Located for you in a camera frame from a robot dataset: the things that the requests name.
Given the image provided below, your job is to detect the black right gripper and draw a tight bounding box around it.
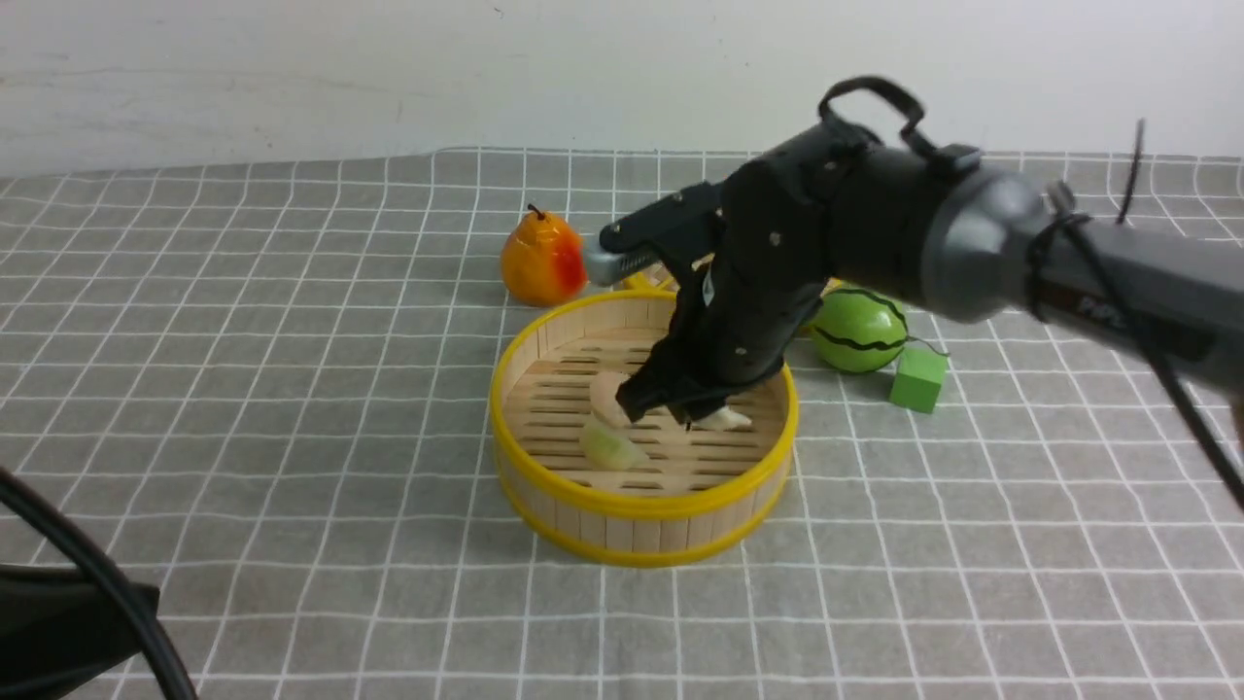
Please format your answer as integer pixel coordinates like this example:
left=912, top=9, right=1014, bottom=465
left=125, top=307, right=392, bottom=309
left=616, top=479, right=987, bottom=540
left=600, top=182, right=822, bottom=429

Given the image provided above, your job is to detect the green wooden cube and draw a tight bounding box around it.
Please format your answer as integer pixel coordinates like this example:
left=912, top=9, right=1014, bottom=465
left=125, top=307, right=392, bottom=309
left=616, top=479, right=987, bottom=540
left=888, top=344, right=950, bottom=415

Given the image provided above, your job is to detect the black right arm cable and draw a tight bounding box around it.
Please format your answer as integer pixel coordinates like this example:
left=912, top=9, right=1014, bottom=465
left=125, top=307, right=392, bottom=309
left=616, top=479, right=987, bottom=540
left=819, top=76, right=1244, bottom=516

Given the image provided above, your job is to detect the yellow rimmed bamboo steamer tray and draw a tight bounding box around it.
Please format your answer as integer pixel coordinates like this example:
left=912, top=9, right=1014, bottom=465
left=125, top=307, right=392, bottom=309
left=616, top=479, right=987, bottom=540
left=489, top=291, right=800, bottom=568

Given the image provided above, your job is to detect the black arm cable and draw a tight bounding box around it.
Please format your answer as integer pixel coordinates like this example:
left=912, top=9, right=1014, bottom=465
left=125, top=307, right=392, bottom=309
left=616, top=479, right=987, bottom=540
left=819, top=76, right=1244, bottom=516
left=0, top=467, right=200, bottom=700

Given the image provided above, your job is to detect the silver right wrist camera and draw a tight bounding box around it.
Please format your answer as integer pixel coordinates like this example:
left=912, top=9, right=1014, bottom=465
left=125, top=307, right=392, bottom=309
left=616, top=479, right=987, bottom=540
left=582, top=239, right=659, bottom=288

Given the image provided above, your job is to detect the grey checked tablecloth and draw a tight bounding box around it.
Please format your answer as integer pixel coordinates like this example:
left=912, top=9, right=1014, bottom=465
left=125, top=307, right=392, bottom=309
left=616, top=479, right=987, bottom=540
left=1, top=148, right=1242, bottom=699

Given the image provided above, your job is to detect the white pleated toy dumpling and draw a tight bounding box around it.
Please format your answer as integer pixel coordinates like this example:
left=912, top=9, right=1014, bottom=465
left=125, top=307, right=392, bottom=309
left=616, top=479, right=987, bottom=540
left=693, top=404, right=753, bottom=433

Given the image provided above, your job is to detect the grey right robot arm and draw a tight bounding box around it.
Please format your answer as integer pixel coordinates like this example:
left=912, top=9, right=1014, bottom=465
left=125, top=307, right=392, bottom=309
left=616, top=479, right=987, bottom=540
left=585, top=124, right=1242, bottom=421

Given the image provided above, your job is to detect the green toy watermelon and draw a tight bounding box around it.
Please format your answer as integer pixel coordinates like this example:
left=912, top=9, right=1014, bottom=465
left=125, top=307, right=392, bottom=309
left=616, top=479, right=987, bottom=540
left=809, top=283, right=908, bottom=375

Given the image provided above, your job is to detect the green toy dumpling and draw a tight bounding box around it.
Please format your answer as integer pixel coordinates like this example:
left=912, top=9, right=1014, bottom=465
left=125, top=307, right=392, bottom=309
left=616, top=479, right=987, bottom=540
left=578, top=417, right=649, bottom=472

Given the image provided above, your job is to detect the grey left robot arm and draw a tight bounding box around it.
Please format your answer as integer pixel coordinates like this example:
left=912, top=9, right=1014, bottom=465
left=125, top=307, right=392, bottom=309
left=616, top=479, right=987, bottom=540
left=1, top=566, right=141, bottom=699

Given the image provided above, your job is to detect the orange toy pear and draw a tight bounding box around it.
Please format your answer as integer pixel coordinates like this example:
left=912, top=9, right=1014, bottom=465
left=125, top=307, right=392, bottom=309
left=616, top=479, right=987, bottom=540
left=501, top=203, right=588, bottom=307

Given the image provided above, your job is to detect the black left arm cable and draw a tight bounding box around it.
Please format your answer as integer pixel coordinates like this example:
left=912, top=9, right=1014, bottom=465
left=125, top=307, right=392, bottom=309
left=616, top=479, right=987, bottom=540
left=0, top=467, right=200, bottom=700

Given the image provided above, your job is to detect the pink toy dumpling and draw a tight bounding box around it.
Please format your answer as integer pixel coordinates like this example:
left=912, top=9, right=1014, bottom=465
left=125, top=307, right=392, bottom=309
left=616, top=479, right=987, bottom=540
left=588, top=371, right=634, bottom=429

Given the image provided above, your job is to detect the yellow rimmed woven steamer lid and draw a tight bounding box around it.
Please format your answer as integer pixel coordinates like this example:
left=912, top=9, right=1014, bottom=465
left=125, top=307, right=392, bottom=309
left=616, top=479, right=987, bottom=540
left=620, top=256, right=843, bottom=336

